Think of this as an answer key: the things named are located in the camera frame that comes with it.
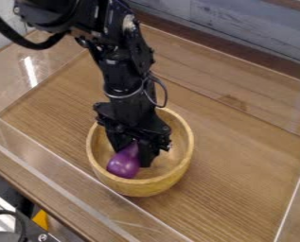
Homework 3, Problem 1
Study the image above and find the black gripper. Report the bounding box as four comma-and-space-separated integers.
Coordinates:
93, 102, 172, 168

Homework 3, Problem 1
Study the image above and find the purple toy eggplant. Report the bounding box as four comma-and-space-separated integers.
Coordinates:
106, 141, 141, 179

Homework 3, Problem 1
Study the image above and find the brown wooden bowl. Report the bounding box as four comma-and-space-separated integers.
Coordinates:
86, 108, 195, 198

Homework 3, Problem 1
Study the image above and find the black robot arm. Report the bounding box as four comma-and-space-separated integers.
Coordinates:
14, 0, 172, 167

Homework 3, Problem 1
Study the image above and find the yellow black object under table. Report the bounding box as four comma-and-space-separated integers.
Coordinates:
33, 210, 50, 231

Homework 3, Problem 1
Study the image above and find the black cable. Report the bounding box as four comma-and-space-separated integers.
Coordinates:
0, 5, 69, 51

